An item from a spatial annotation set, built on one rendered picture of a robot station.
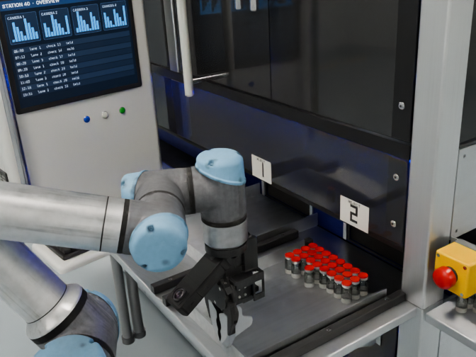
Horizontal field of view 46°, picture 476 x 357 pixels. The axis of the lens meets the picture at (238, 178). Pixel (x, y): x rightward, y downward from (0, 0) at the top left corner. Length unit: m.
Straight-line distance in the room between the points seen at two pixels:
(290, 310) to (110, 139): 0.88
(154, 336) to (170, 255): 1.86
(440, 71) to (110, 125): 1.08
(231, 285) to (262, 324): 0.20
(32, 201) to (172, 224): 0.18
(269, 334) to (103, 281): 1.99
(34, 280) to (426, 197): 0.69
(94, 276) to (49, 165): 1.43
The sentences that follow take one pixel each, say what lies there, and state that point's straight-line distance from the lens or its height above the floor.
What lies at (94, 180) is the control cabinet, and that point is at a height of 0.91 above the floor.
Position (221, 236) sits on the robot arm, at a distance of 0.89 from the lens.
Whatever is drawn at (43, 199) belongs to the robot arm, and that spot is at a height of 1.28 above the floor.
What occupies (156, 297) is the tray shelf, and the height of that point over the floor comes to 0.88.
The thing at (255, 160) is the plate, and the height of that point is 1.04.
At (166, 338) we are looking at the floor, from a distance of 2.56.
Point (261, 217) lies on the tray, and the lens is 1.52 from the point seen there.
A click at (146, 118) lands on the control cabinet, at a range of 1.84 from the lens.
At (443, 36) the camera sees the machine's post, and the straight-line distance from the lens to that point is 0.99.
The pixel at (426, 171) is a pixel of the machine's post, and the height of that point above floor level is 1.17.
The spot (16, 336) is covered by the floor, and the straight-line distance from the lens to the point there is 2.79.
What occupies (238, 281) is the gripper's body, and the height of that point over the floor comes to 1.05.
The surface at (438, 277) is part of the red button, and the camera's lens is 1.08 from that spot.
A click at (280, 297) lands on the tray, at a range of 1.21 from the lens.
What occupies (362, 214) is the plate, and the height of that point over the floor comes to 1.03.
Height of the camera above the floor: 1.57
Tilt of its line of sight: 23 degrees down
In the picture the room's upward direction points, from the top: 3 degrees counter-clockwise
